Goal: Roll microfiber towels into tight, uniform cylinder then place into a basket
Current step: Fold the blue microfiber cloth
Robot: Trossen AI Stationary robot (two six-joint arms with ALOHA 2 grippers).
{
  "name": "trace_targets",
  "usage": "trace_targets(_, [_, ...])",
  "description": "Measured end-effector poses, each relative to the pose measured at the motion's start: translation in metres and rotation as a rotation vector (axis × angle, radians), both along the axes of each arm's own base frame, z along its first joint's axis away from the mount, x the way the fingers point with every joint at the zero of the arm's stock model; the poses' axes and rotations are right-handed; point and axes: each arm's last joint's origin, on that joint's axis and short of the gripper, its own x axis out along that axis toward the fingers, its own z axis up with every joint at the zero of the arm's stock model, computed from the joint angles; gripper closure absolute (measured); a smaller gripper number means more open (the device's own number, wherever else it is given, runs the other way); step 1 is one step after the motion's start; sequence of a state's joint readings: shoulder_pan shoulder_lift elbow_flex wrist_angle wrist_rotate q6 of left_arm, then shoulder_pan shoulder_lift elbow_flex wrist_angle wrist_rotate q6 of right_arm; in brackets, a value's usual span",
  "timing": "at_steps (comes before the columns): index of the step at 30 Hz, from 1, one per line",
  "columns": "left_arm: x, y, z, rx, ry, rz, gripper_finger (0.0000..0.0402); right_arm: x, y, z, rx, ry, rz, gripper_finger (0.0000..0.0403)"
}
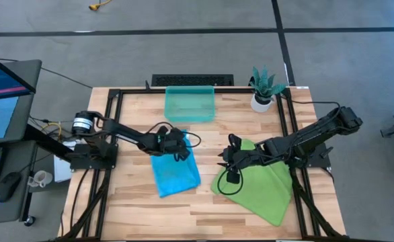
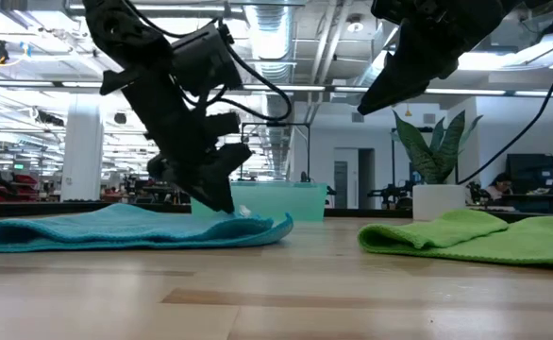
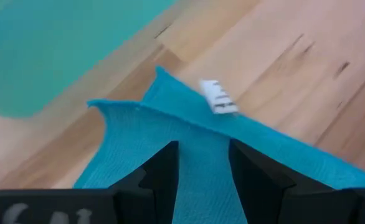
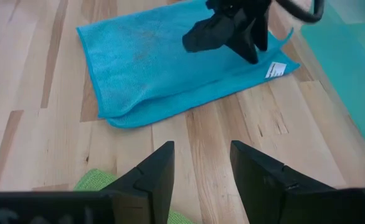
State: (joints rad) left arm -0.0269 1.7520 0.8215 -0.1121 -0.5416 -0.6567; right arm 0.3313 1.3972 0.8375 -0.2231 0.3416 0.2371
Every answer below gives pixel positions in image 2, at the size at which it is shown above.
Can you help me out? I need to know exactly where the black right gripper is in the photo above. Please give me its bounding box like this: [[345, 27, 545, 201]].
[[357, 0, 513, 116]]

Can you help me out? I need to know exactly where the long black cable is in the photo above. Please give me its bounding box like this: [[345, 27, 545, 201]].
[[456, 32, 553, 186]]

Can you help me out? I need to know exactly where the person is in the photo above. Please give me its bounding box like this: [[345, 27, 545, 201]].
[[486, 172, 513, 202]]

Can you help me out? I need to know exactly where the black left camera cable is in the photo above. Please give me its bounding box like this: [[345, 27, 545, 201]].
[[120, 0, 293, 122]]

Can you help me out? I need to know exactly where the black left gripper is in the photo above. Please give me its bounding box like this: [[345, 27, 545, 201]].
[[99, 56, 254, 213]]

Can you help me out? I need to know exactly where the snake plant in white pot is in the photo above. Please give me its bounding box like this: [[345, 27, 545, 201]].
[[392, 109, 484, 222]]

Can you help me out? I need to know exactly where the green microfiber towel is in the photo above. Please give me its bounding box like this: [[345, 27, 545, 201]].
[[357, 209, 553, 268]]

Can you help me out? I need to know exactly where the white building column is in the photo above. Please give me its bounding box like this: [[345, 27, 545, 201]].
[[60, 93, 105, 203]]

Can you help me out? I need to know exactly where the grey door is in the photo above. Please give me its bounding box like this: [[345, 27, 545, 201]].
[[333, 160, 349, 209]]

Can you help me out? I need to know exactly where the red cart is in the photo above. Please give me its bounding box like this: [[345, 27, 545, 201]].
[[0, 173, 40, 203]]

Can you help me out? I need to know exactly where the black background stand frame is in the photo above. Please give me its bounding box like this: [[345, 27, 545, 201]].
[[240, 121, 311, 183]]

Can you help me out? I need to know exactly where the silver ventilation duct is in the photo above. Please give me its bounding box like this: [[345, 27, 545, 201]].
[[243, 0, 299, 180]]

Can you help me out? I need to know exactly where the blue microfiber towel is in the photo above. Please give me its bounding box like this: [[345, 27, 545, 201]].
[[0, 202, 294, 254]]

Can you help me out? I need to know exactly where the teal plastic basket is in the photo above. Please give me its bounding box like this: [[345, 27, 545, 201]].
[[190, 181, 328, 223]]

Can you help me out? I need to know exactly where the dark desk with screens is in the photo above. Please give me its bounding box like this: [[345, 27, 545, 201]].
[[506, 153, 553, 213]]

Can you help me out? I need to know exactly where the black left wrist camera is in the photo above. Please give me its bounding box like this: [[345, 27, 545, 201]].
[[170, 22, 243, 95]]

